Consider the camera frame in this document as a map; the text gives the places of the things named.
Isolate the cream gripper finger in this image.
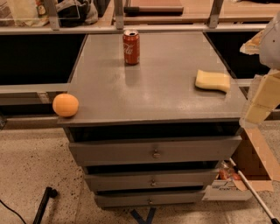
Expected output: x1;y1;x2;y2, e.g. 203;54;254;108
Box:
244;70;280;124
240;31;263;55

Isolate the yellow sponge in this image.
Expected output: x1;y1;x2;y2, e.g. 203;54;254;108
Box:
195;70;231;93

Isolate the red coke can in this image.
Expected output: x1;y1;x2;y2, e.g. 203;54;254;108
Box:
122;30;140;65

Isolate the cardboard box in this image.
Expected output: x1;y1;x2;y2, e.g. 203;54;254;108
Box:
203;128;280;201

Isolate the snack packet in box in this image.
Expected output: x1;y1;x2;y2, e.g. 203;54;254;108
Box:
219;161;242;180

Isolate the grey drawer cabinet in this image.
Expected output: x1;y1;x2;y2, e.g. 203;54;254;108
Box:
60;32;245;196

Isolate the white stick with black tip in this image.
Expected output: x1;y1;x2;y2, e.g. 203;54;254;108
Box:
229;158;280;224

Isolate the bottom grey drawer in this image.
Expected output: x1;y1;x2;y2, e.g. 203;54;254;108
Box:
94;191;205;208

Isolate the grey drawer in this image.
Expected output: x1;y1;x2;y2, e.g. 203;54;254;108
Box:
68;136;242;166
94;191;205;208
85;169;217;193

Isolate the blue tape on floor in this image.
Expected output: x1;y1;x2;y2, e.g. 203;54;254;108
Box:
129;206;158;224

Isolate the middle grey drawer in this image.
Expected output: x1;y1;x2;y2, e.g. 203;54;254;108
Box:
85;169;217;193

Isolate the top grey drawer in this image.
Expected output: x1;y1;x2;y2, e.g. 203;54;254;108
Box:
68;136;242;166

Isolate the black and grey bag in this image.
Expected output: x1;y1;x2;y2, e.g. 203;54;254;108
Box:
56;0;98;27

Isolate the orange fruit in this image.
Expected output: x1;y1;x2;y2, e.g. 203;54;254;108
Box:
52;94;79;117

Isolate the black bar on floor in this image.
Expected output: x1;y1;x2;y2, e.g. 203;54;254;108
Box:
32;186;58;224

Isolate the black cable on floor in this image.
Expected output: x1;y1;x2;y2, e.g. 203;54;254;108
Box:
0;199;27;224

